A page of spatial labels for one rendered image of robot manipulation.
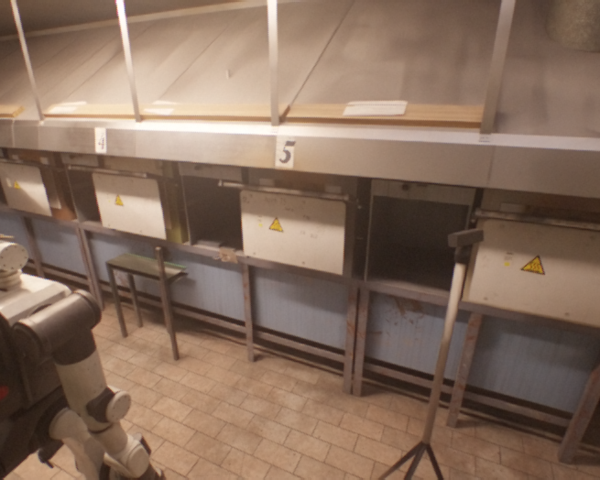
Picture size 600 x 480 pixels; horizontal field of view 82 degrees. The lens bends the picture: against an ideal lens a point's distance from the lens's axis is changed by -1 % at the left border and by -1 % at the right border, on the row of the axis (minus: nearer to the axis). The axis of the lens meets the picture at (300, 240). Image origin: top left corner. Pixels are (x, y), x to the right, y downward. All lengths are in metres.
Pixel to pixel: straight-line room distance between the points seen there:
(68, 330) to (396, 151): 1.20
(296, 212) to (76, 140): 1.43
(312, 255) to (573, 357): 1.38
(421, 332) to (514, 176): 1.07
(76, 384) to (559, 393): 2.14
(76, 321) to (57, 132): 1.92
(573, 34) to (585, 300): 1.09
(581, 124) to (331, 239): 1.09
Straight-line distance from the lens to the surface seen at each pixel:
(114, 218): 2.79
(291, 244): 1.91
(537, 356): 2.21
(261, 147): 1.65
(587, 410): 2.35
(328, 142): 1.52
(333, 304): 2.20
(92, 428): 1.14
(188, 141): 1.90
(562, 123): 1.55
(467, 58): 1.90
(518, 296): 1.81
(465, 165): 1.43
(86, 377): 1.01
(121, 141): 2.25
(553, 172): 1.46
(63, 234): 3.78
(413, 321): 2.12
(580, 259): 1.77
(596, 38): 1.97
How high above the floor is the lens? 1.79
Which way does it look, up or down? 22 degrees down
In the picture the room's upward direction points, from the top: straight up
